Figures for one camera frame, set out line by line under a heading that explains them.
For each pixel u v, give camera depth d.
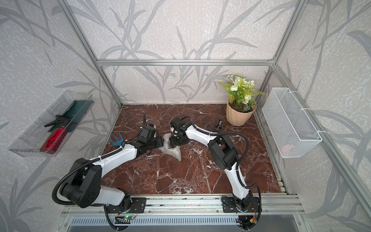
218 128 1.01
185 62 0.99
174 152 0.85
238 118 0.98
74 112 0.75
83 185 0.42
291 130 0.62
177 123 0.77
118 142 0.99
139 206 0.73
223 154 0.54
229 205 0.73
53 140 0.58
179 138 0.81
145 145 0.69
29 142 0.58
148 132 0.70
